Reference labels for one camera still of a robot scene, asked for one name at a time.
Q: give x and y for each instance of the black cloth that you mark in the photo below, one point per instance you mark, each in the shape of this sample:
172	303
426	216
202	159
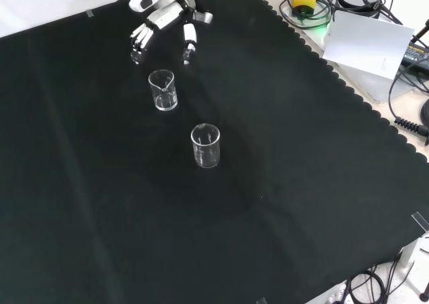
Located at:
134	217

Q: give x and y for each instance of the black tripod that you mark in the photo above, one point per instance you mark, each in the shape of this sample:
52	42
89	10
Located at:
423	33

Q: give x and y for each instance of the white base platform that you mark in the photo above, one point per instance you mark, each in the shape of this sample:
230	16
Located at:
368	86

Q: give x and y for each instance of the pale board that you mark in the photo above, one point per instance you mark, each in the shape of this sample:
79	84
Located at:
365	43

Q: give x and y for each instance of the white box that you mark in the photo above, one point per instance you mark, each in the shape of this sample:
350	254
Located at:
417	260

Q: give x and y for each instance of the clear glass beaker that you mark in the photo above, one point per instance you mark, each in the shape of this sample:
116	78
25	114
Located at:
206	156
166	101

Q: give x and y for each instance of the yellow stop button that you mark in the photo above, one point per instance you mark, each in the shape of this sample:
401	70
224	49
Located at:
304	1

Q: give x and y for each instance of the black power adapter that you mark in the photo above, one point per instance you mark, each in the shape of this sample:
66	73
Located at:
415	53

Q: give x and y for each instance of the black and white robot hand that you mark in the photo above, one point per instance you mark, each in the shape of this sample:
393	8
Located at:
167	16

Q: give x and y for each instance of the clear cloth clip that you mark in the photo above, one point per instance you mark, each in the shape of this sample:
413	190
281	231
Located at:
90	13
261	301
420	221

